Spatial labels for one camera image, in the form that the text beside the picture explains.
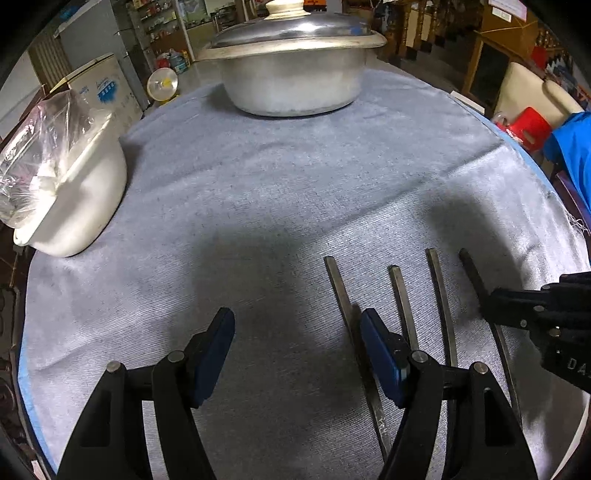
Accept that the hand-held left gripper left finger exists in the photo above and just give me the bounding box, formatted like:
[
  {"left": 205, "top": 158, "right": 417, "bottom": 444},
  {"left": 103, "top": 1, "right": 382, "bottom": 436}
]
[{"left": 56, "top": 307, "right": 236, "bottom": 480}]

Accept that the grey tablecloth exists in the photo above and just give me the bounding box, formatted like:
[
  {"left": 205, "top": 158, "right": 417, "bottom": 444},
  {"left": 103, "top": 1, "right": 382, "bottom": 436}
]
[{"left": 21, "top": 60, "right": 591, "bottom": 480}]

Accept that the red plastic stool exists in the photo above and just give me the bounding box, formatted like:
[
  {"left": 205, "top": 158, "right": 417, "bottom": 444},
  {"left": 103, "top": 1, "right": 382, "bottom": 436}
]
[{"left": 494, "top": 107, "right": 552, "bottom": 153}]

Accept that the aluminium pot lid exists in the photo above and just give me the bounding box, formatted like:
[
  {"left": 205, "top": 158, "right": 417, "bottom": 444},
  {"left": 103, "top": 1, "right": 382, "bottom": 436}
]
[{"left": 196, "top": 0, "right": 387, "bottom": 61}]

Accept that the dark metal chopstick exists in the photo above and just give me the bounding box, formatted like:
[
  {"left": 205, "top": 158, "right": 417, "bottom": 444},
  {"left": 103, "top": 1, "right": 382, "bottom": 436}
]
[
  {"left": 323, "top": 255, "right": 392, "bottom": 462},
  {"left": 458, "top": 248, "right": 525, "bottom": 430}
]

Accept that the shelf with goods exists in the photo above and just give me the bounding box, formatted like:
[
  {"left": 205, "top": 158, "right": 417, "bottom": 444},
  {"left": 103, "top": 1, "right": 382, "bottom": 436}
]
[{"left": 129, "top": 0, "right": 185, "bottom": 56}]

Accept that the grey refrigerator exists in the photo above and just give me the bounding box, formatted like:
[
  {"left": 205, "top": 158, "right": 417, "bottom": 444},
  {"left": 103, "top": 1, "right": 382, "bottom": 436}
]
[{"left": 60, "top": 0, "right": 139, "bottom": 84}]

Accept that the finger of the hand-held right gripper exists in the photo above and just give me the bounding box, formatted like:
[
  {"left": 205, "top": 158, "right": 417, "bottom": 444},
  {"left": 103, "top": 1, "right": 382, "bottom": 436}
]
[{"left": 482, "top": 273, "right": 591, "bottom": 330}]

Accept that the blue cloth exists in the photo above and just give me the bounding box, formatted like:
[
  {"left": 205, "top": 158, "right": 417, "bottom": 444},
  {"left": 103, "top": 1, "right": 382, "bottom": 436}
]
[{"left": 542, "top": 111, "right": 591, "bottom": 210}]

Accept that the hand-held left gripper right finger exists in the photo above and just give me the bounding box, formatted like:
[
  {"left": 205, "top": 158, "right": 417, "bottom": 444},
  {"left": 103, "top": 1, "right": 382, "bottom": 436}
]
[{"left": 359, "top": 308, "right": 539, "bottom": 480}]

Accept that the blue table cover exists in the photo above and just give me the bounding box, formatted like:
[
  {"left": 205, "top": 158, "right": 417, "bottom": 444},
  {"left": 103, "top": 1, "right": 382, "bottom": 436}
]
[{"left": 17, "top": 111, "right": 571, "bottom": 467}]

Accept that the white chest freezer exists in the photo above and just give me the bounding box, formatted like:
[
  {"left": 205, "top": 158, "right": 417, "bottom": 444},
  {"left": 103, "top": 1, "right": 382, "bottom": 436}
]
[{"left": 48, "top": 53, "right": 141, "bottom": 125}]

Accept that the small round fan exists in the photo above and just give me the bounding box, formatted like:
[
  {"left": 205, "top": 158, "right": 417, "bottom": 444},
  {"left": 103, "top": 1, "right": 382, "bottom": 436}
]
[{"left": 147, "top": 67, "right": 180, "bottom": 103}]

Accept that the wooden stair railing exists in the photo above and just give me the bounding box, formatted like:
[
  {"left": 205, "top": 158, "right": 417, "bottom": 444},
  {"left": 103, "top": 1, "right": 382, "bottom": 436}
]
[{"left": 383, "top": 0, "right": 485, "bottom": 61}]

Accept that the cream chair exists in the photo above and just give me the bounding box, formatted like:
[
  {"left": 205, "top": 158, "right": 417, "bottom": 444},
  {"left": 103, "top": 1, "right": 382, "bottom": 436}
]
[{"left": 492, "top": 62, "right": 585, "bottom": 134}]

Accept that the white basin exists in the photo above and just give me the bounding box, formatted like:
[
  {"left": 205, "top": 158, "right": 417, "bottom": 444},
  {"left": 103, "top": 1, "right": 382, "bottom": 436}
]
[{"left": 13, "top": 113, "right": 129, "bottom": 258}]

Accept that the blue water jug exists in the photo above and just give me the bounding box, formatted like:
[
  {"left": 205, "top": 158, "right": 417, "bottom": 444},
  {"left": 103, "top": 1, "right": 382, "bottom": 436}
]
[{"left": 168, "top": 48, "right": 190, "bottom": 75}]

